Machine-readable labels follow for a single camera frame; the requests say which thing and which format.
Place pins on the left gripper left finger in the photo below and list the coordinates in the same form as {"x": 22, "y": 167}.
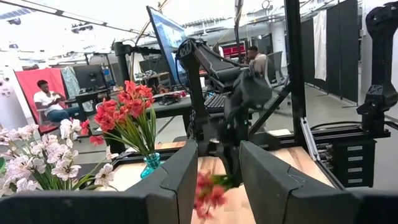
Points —
{"x": 124, "y": 208}

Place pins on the seated person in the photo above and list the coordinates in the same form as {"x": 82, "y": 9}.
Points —
{"x": 46, "y": 101}

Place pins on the computer monitor with blue screen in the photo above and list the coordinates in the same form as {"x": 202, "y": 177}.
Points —
{"x": 169, "y": 37}

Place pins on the person at desk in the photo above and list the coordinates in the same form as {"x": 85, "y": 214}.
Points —
{"x": 258, "y": 60}

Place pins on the black drawer cabinet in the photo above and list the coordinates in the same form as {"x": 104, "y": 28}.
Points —
{"x": 345, "y": 165}

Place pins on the silver aluminium rail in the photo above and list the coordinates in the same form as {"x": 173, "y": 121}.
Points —
{"x": 309, "y": 140}

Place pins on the grey office chair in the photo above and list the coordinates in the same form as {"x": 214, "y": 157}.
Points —
{"x": 276, "y": 68}

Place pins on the white rounded machine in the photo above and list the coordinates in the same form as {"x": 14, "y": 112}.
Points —
{"x": 9, "y": 105}

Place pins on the red display screen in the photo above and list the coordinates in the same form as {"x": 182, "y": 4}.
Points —
{"x": 233, "y": 51}

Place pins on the black partition screen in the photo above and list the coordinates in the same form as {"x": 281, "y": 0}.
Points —
{"x": 342, "y": 46}

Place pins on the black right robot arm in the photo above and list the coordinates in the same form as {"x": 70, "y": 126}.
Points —
{"x": 214, "y": 65}

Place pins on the black keyboard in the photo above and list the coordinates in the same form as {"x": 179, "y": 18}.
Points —
{"x": 216, "y": 102}

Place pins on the pale pink artificial flower bunch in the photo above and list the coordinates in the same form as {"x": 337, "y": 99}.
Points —
{"x": 70, "y": 127}
{"x": 18, "y": 166}
{"x": 104, "y": 175}

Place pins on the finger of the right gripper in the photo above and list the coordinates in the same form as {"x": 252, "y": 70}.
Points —
{"x": 228, "y": 165}
{"x": 238, "y": 165}

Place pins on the red backdrop panel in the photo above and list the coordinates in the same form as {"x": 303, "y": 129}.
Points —
{"x": 28, "y": 84}

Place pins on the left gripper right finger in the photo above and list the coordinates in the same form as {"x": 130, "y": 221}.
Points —
{"x": 311, "y": 208}

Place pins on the grey desk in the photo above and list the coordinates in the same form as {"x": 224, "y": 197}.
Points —
{"x": 174, "y": 109}

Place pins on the black monitor pole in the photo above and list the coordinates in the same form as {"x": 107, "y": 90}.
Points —
{"x": 121, "y": 62}

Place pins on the teal glass vase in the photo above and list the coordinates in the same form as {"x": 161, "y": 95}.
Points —
{"x": 152, "y": 165}

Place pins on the black computer monitor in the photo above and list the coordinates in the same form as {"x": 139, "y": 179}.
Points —
{"x": 88, "y": 76}

